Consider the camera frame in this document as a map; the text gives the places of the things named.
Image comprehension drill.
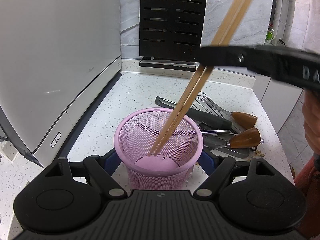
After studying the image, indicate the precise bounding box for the pink mesh utensil cup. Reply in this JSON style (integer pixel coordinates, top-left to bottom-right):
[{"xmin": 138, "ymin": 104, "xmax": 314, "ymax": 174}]
[{"xmin": 114, "ymin": 108, "xmax": 203, "ymax": 190}]

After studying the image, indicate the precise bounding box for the wooden handled utensil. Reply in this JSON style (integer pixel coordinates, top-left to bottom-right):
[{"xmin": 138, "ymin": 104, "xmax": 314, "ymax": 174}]
[{"xmin": 213, "ymin": 127, "xmax": 264, "ymax": 150}]

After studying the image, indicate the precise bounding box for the wire whisk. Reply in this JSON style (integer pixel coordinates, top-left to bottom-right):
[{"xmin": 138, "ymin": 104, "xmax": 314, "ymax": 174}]
[{"xmin": 197, "ymin": 91, "xmax": 258, "ymax": 129}]

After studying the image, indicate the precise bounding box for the wooden chopstick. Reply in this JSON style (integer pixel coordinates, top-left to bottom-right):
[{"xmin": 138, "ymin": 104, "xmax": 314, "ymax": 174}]
[
  {"xmin": 149, "ymin": 0, "xmax": 253, "ymax": 155},
  {"xmin": 152, "ymin": 0, "xmax": 263, "ymax": 156}
]

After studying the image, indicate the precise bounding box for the dark grey peeler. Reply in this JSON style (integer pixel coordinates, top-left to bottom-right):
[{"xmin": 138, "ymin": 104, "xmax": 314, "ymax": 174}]
[{"xmin": 155, "ymin": 96, "xmax": 232, "ymax": 129}]

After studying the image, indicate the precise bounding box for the red sleeve forearm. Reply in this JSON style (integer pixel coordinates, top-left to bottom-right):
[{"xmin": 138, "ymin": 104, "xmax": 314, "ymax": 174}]
[{"xmin": 295, "ymin": 156, "xmax": 319, "ymax": 239}]

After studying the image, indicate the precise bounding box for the person's right hand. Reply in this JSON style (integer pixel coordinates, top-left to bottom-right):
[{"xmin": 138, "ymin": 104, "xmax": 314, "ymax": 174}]
[{"xmin": 302, "ymin": 90, "xmax": 320, "ymax": 155}]

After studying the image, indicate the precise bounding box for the green cup on sill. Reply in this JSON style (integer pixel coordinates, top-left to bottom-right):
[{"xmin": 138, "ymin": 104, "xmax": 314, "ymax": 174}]
[{"xmin": 265, "ymin": 29, "xmax": 275, "ymax": 43}]

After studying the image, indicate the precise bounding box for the white countertop appliance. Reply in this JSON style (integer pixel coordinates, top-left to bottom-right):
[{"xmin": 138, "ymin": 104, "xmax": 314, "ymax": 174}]
[{"xmin": 1, "ymin": 0, "xmax": 121, "ymax": 167}]

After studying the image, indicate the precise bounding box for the black slotted knife block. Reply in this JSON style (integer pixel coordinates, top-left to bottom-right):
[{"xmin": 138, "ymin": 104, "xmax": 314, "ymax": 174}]
[{"xmin": 139, "ymin": 0, "xmax": 207, "ymax": 72}]

